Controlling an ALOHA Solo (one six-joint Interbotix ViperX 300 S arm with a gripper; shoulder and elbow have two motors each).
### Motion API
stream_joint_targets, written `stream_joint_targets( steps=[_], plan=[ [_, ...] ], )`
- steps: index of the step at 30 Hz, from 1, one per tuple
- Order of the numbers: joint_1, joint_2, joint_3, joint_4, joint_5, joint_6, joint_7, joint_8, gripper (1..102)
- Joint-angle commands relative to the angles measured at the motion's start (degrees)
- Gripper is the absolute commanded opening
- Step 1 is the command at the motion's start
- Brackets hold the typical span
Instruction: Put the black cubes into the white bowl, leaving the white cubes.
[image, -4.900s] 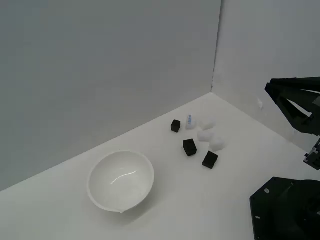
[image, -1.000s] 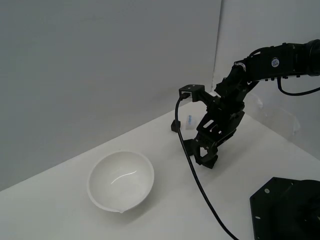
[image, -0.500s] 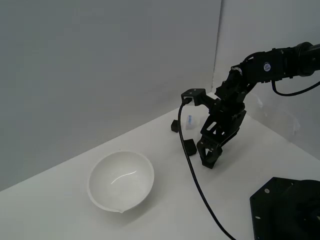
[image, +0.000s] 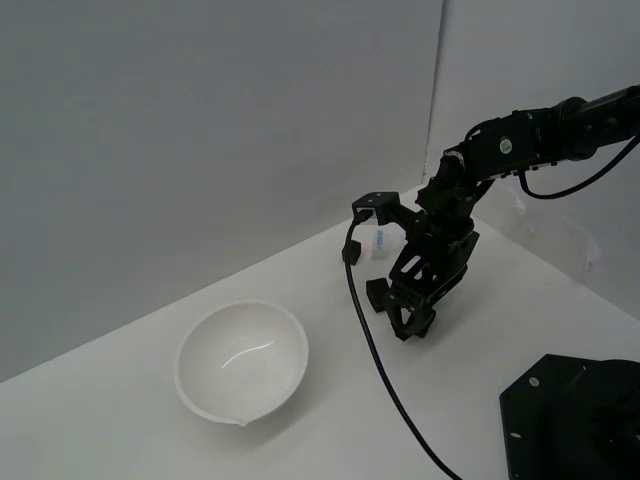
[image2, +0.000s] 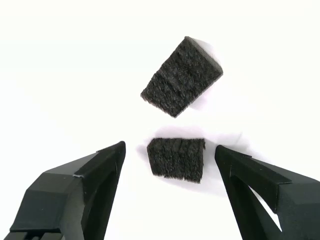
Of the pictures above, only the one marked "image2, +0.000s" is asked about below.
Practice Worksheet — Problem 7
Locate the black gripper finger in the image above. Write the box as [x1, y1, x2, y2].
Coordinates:
[9, 140, 127, 240]
[214, 144, 320, 240]

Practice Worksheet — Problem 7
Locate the small black foam box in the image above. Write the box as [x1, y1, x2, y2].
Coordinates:
[146, 137, 206, 185]
[140, 36, 224, 119]

